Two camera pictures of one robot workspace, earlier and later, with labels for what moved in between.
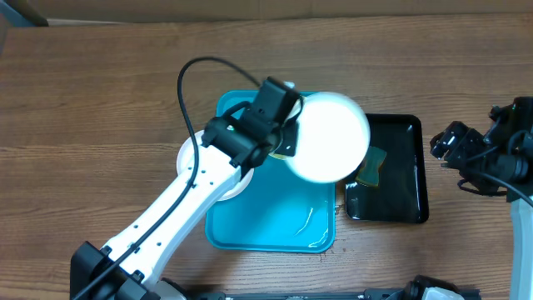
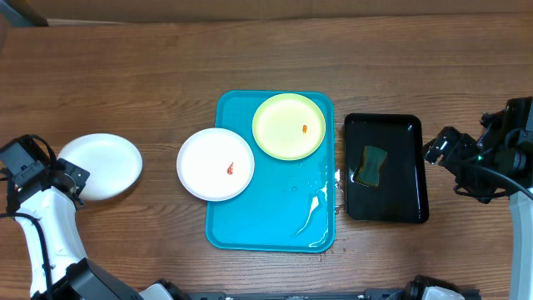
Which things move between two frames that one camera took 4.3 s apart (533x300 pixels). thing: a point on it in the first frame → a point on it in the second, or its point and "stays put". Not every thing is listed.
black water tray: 401,193 stays put
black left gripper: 290,147 → 78,175
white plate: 332,137 → 115,164
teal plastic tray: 277,211 stays put
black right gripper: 446,143 stays put
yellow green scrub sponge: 369,175 stays put
